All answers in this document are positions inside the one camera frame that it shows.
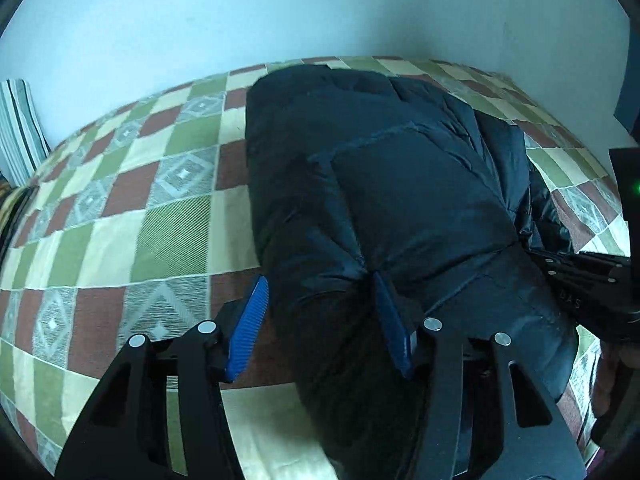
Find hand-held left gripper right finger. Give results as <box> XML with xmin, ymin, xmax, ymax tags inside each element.
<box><xmin>372</xmin><ymin>272</ymin><xmax>587</xmax><ymax>480</ymax></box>

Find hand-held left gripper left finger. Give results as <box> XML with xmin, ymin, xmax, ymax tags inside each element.
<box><xmin>54</xmin><ymin>275</ymin><xmax>271</xmax><ymax>480</ymax></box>

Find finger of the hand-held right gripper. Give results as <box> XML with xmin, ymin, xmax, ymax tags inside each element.
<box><xmin>525</xmin><ymin>250</ymin><xmax>640</xmax><ymax>287</ymax></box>

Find black puffer jacket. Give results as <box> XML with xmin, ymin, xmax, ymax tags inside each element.
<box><xmin>245</xmin><ymin>64</ymin><xmax>581</xmax><ymax>480</ymax></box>

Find checkered patchwork bed cover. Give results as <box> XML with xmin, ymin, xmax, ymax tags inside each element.
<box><xmin>0</xmin><ymin>55</ymin><xmax>640</xmax><ymax>480</ymax></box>

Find dark blue panel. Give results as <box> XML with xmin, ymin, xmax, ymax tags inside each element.
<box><xmin>614</xmin><ymin>72</ymin><xmax>640</xmax><ymax>133</ymax></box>

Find gold black striped pillow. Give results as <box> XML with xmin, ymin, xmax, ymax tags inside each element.
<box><xmin>0</xmin><ymin>185</ymin><xmax>40</xmax><ymax>263</ymax></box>

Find striped cloth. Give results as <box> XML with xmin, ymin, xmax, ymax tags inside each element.
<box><xmin>0</xmin><ymin>79</ymin><xmax>52</xmax><ymax>187</ymax></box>

